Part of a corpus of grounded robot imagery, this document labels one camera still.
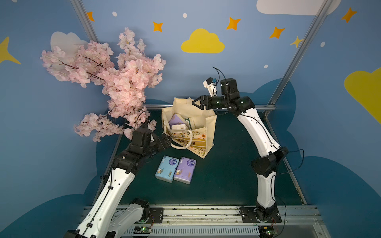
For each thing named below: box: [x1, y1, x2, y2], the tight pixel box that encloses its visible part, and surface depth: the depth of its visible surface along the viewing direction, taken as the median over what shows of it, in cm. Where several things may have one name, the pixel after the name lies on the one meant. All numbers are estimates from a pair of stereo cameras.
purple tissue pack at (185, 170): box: [173, 156, 197, 185], surface depth 87 cm
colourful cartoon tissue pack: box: [171, 123, 187, 131], surface depth 87 cm
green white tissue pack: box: [184, 118, 192, 130], surface depth 100 cm
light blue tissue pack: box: [154, 155, 180, 184], surface depth 87 cm
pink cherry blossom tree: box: [40, 27, 167, 143], surface depth 69 cm
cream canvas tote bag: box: [161, 97, 218, 159], surface depth 90 cm
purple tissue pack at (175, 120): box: [168, 113, 185, 130], surface depth 99 cm
